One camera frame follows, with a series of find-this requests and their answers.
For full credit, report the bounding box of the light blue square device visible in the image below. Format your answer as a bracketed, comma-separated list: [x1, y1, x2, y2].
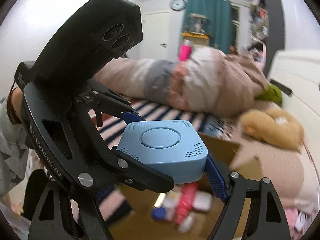
[117, 120, 208, 184]

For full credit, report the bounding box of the white yellow rectangular box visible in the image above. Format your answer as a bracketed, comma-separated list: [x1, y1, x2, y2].
[193, 191, 213, 213]

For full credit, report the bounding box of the pink red bottle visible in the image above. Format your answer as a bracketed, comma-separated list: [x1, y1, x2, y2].
[174, 182, 199, 225]

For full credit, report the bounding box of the blue white contact lens case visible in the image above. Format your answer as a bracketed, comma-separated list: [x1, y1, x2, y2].
[151, 206, 167, 221]

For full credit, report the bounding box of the grey sleeved forearm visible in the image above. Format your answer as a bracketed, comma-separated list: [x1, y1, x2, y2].
[1, 87, 29, 196]

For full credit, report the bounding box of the brown cardboard box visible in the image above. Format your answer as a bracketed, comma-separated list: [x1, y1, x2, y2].
[109, 133, 264, 239]

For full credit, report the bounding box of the pink cup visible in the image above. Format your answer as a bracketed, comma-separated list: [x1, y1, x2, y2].
[178, 40, 193, 61]

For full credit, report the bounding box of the striped plush blanket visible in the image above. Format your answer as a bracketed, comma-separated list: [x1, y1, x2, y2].
[97, 98, 236, 148]

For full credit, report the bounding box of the rolled pink grey quilt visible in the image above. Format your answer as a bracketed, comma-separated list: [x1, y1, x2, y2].
[94, 47, 268, 118]

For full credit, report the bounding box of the white door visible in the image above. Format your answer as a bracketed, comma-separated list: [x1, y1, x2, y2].
[140, 11, 170, 60]

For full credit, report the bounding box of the tan plush toy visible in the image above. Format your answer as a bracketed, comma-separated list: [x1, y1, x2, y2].
[239, 107, 304, 152]

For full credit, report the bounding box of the green plush toy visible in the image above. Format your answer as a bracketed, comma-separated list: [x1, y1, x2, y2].
[256, 83, 283, 106]

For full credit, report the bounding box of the teal curtain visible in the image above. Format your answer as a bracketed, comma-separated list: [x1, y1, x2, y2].
[181, 0, 232, 54]

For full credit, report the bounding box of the white bed headboard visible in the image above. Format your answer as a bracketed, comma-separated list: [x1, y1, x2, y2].
[268, 49, 320, 168]

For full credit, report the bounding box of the black shelf unit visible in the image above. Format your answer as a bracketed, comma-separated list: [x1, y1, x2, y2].
[247, 0, 285, 76]

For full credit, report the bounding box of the yellow frame shelf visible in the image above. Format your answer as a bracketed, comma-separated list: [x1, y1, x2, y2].
[181, 13, 210, 47]

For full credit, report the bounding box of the round wall clock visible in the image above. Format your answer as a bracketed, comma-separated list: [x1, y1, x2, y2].
[170, 0, 187, 11]

